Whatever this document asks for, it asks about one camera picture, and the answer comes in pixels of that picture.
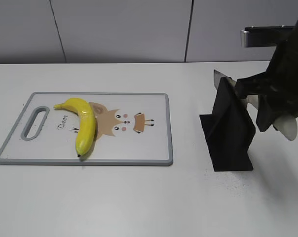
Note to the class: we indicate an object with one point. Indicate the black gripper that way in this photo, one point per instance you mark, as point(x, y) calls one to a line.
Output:
point(278, 87)

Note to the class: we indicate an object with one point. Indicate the white-handled kitchen knife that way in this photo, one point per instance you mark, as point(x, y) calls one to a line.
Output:
point(286, 124)

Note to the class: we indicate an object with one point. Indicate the yellow plastic banana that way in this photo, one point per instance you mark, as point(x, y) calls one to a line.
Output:
point(87, 123)

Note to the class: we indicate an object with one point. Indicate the black knife stand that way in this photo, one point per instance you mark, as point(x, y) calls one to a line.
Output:
point(228, 131)

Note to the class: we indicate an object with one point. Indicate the white grey-rimmed cutting board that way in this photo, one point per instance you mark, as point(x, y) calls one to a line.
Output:
point(133, 129)

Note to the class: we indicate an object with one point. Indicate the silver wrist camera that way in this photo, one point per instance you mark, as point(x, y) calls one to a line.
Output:
point(264, 36)

